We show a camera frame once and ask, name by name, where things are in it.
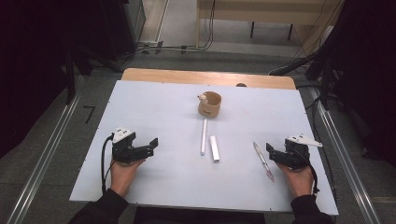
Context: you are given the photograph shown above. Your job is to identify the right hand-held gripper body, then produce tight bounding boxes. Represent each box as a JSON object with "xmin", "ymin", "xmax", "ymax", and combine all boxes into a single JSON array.
[{"xmin": 278, "ymin": 133, "xmax": 323, "ymax": 171}]

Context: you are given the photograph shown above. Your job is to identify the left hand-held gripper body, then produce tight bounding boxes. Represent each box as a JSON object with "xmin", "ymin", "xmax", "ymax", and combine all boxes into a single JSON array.
[{"xmin": 111, "ymin": 126, "xmax": 148, "ymax": 165}]

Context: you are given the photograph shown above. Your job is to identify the clear pen with pink cap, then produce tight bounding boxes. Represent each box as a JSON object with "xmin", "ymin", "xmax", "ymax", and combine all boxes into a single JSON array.
[{"xmin": 252, "ymin": 141, "xmax": 276, "ymax": 184}]

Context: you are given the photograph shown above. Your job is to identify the long white pen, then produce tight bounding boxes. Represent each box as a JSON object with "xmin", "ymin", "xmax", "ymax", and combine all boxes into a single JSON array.
[{"xmin": 200, "ymin": 118, "xmax": 208, "ymax": 156}]

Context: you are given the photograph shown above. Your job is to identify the short white tube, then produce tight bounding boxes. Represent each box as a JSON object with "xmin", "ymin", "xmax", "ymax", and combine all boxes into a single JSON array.
[{"xmin": 208, "ymin": 134, "xmax": 220, "ymax": 162}]

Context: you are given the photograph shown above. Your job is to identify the tan cup with animal figure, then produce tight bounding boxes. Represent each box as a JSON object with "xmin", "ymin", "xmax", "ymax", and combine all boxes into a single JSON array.
[{"xmin": 197, "ymin": 91, "xmax": 222, "ymax": 119}]

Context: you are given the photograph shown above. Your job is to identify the person's right hand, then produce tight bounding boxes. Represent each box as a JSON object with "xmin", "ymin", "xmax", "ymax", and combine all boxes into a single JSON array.
[{"xmin": 276, "ymin": 161, "xmax": 315, "ymax": 199}]

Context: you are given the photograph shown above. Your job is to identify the person's left hand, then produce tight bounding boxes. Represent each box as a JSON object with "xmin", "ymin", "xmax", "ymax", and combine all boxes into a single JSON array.
[{"xmin": 110, "ymin": 158, "xmax": 146, "ymax": 199}]

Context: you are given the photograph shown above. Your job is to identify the white board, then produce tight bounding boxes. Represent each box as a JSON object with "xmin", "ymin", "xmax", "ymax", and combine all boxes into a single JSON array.
[{"xmin": 68, "ymin": 79, "xmax": 340, "ymax": 217}]

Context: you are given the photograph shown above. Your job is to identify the wooden table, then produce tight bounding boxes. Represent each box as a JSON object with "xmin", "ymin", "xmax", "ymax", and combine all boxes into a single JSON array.
[{"xmin": 120, "ymin": 67, "xmax": 297, "ymax": 91}]

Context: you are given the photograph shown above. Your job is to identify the person's dark-clothed body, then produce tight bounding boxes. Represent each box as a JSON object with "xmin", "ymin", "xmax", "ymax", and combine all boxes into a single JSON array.
[{"xmin": 134, "ymin": 205, "xmax": 266, "ymax": 224}]

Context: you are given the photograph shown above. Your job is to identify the black stand with long leg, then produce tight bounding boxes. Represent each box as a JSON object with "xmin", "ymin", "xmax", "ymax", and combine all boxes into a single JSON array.
[{"xmin": 268, "ymin": 50, "xmax": 336, "ymax": 110}]

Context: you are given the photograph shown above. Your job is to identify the black metal stand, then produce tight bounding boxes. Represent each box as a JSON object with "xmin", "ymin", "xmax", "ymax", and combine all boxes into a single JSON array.
[{"xmin": 64, "ymin": 46, "xmax": 94, "ymax": 105}]

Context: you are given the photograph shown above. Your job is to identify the black curtain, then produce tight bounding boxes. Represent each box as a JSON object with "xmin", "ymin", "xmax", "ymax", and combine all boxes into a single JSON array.
[
  {"xmin": 0, "ymin": 0, "xmax": 129, "ymax": 158},
  {"xmin": 323, "ymin": 0, "xmax": 396, "ymax": 167}
]

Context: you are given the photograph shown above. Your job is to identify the grey cabinet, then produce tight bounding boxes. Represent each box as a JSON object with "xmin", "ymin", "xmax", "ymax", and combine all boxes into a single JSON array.
[{"xmin": 122, "ymin": 0, "xmax": 147, "ymax": 45}]

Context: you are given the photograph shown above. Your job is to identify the light wooden bench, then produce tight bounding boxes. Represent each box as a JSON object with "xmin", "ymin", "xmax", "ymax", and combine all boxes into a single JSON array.
[{"xmin": 195, "ymin": 0, "xmax": 345, "ymax": 50}]

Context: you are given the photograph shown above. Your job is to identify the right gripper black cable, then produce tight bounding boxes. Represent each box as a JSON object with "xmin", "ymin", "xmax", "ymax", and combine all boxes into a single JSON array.
[{"xmin": 298, "ymin": 148, "xmax": 321, "ymax": 196}]

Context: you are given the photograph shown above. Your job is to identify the black floor cable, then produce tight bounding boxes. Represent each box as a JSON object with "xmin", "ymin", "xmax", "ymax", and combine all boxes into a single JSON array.
[{"xmin": 305, "ymin": 96, "xmax": 339, "ymax": 200}]

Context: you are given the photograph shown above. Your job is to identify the metal floor rail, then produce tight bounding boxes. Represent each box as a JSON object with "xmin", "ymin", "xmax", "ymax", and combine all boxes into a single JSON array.
[
  {"xmin": 308, "ymin": 88, "xmax": 383, "ymax": 224},
  {"xmin": 6, "ymin": 74, "xmax": 84, "ymax": 224}
]

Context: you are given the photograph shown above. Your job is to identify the floor cable bundle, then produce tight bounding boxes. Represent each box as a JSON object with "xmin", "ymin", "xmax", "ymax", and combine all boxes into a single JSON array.
[{"xmin": 135, "ymin": 40, "xmax": 205, "ymax": 56}]

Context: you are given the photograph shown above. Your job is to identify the hanging black cables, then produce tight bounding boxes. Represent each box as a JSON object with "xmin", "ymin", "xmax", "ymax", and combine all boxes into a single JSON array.
[{"xmin": 204, "ymin": 0, "xmax": 217, "ymax": 50}]

